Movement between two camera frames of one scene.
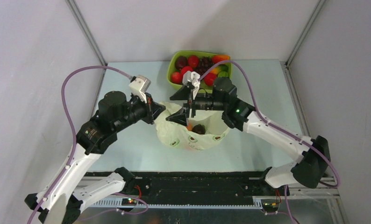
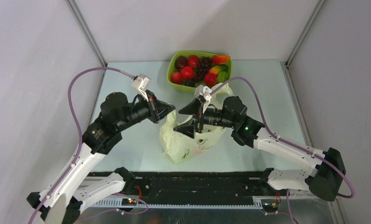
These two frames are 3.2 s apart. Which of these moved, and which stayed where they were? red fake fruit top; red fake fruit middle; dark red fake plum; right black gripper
Moved: right black gripper
Stayed: dark red fake plum; red fake fruit top; red fake fruit middle
